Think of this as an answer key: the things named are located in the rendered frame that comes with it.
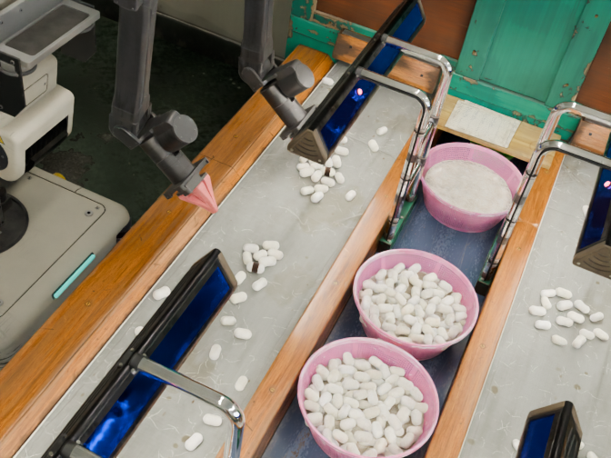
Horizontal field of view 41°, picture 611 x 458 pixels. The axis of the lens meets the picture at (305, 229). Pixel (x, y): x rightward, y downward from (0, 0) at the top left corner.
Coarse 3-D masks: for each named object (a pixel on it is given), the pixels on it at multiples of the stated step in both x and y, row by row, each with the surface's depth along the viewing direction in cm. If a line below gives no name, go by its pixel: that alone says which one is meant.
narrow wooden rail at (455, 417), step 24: (552, 168) 208; (528, 216) 194; (528, 240) 188; (504, 264) 182; (504, 288) 176; (480, 312) 173; (504, 312) 172; (480, 336) 166; (480, 360) 162; (456, 384) 157; (480, 384) 157; (456, 408) 153; (456, 432) 149; (432, 456) 145; (456, 456) 146
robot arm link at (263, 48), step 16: (256, 0) 171; (272, 0) 173; (256, 16) 174; (272, 16) 177; (256, 32) 176; (256, 48) 178; (272, 48) 183; (240, 64) 182; (256, 64) 181; (272, 64) 186
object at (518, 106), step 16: (288, 32) 234; (304, 32) 232; (320, 32) 229; (336, 32) 227; (288, 48) 238; (320, 48) 233; (464, 80) 220; (480, 80) 219; (432, 96) 228; (464, 96) 223; (480, 96) 221; (496, 96) 219; (512, 96) 217; (512, 112) 220; (528, 112) 218; (544, 112) 216; (560, 128) 217
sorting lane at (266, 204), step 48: (384, 96) 225; (384, 144) 210; (240, 192) 190; (288, 192) 193; (336, 192) 195; (192, 240) 177; (240, 240) 179; (288, 240) 181; (336, 240) 183; (240, 288) 170; (288, 288) 172; (96, 384) 149; (48, 432) 141; (144, 432) 144; (192, 432) 145
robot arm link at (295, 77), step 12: (252, 72) 182; (276, 72) 182; (288, 72) 180; (300, 72) 180; (252, 84) 184; (264, 84) 183; (288, 84) 181; (300, 84) 180; (312, 84) 182; (288, 96) 184
